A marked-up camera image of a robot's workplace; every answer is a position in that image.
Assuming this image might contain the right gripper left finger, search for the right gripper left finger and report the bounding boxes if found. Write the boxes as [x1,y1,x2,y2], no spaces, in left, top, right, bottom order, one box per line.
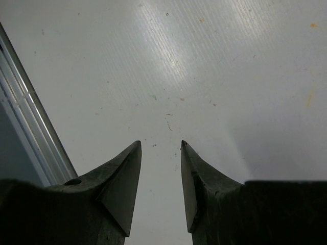
[1,141,142,244]

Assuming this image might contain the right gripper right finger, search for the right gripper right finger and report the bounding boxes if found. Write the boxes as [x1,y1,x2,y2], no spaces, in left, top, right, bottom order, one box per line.
[181,141,326,244]

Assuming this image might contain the aluminium mounting rail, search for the aluminium mounting rail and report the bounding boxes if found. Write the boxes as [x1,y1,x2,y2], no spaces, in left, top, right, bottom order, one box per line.
[1,28,78,186]

